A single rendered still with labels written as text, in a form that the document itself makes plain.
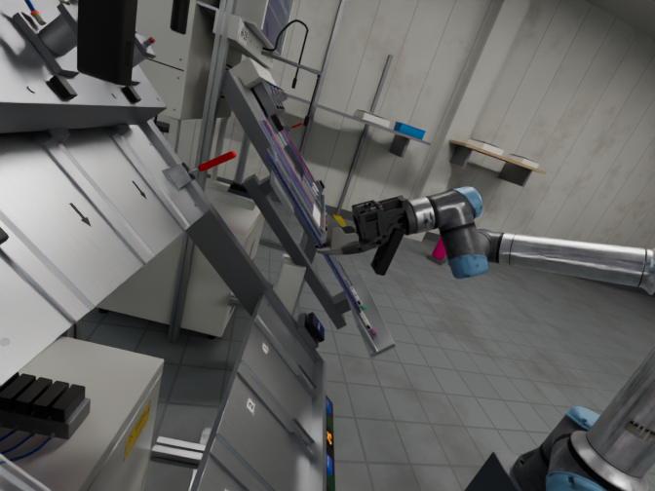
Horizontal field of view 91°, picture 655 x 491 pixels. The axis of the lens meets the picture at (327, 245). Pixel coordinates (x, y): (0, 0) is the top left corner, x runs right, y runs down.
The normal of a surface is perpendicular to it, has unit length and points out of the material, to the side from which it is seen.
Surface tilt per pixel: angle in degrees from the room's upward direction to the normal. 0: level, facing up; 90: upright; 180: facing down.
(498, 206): 90
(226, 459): 44
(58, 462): 0
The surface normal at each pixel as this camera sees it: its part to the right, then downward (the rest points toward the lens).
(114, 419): 0.30, -0.88
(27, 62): 0.87, -0.45
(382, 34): 0.15, 0.42
